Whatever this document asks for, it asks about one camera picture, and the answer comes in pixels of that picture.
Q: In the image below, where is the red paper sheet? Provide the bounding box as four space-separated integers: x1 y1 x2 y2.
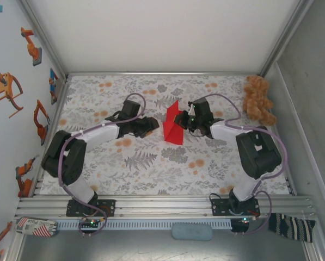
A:
163 100 185 145

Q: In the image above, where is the floral patterned table mat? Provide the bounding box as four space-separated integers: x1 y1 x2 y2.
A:
39 74 291 196

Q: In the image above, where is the brown teddy bear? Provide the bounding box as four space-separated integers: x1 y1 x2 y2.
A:
242 75 278 126

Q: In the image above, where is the blue and orange sticker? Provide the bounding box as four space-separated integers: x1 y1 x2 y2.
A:
48 67 59 105

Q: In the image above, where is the grey-blue sponge block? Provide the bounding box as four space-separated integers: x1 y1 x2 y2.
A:
170 222 213 241

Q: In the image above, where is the black white striped sock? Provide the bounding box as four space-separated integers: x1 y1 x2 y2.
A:
268 213 317 243

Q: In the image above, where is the orange claw machine sticker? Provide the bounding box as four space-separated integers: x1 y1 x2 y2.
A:
0 71 25 119

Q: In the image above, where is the red white printed bag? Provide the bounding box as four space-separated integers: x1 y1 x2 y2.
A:
14 216 58 238

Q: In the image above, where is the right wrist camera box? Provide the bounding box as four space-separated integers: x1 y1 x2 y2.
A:
188 98 213 120

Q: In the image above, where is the purple cable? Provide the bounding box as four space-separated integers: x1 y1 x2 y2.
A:
201 94 288 236
58 93 148 237

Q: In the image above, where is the thin aluminium frame rail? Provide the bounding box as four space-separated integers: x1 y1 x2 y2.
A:
65 71 262 77

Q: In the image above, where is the wide aluminium rail beam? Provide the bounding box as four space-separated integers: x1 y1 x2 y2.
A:
15 194 317 218

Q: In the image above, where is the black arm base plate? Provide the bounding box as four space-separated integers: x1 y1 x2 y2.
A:
210 198 260 217
66 199 116 218

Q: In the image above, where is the white slotted cable duct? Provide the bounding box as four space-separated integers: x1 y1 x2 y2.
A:
56 219 233 229

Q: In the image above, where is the aluminium frame post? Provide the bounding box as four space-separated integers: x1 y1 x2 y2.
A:
4 232 26 261
257 0 315 77
17 0 70 82
301 239 325 261

